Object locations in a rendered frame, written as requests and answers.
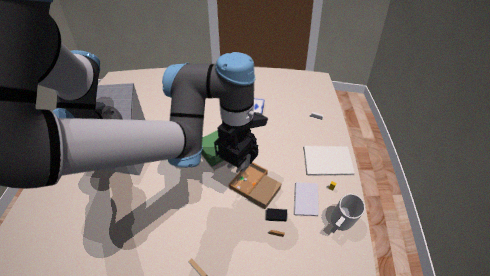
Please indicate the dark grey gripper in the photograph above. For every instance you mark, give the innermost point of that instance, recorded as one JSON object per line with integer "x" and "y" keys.
{"x": 241, "y": 147}

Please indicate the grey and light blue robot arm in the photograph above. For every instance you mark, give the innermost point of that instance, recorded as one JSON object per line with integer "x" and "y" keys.
{"x": 30, "y": 45}

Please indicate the grey cylindrical cup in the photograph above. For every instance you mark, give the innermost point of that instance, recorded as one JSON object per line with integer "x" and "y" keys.
{"x": 352, "y": 205}

